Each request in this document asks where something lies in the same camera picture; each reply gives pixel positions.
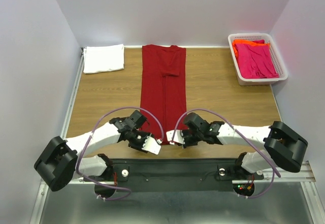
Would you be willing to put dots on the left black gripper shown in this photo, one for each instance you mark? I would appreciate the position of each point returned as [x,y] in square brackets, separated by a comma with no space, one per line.
[138,147]

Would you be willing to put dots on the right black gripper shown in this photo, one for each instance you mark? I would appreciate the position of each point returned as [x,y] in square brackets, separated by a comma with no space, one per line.
[187,144]

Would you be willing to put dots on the dark red t shirt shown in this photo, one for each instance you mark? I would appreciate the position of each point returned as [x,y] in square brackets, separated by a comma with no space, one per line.
[163,90]

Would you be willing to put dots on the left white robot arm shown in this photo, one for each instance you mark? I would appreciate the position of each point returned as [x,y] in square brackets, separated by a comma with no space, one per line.
[63,160]

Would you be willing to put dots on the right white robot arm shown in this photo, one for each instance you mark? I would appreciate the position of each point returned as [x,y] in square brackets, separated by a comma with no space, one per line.
[275,146]

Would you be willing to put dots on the folded white t shirt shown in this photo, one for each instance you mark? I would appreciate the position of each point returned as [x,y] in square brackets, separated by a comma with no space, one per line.
[103,59]

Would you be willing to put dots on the pink t shirt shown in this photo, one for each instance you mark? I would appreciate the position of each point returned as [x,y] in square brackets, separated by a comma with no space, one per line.
[255,62]

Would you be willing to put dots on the orange t shirt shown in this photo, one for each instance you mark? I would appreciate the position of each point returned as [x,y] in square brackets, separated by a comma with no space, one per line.
[247,42]

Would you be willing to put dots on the white plastic basket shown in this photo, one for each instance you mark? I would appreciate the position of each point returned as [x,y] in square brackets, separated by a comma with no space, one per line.
[275,56]

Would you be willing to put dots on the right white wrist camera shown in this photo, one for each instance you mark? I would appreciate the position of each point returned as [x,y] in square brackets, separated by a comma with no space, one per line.
[175,137]

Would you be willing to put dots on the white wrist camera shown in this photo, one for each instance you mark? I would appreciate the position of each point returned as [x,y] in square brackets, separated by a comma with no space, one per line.
[152,145]
[175,137]

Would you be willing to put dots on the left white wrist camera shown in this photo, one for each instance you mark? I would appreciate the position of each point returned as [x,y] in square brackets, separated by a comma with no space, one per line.
[152,145]

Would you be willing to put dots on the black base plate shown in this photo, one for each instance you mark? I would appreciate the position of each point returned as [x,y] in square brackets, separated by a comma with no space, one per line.
[160,175]

